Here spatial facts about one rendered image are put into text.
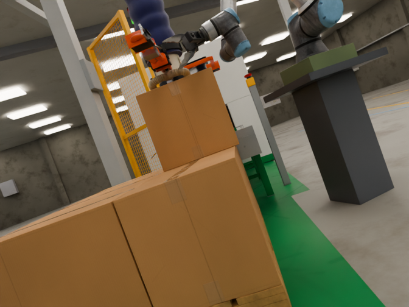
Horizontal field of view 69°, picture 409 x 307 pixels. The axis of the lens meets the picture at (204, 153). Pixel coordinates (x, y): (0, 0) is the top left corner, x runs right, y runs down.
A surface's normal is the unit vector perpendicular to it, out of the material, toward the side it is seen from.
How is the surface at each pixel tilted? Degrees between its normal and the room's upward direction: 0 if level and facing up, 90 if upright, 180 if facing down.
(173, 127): 90
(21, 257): 90
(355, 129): 90
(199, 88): 90
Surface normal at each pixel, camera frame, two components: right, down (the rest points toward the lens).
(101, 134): -0.10, 0.07
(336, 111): 0.25, -0.06
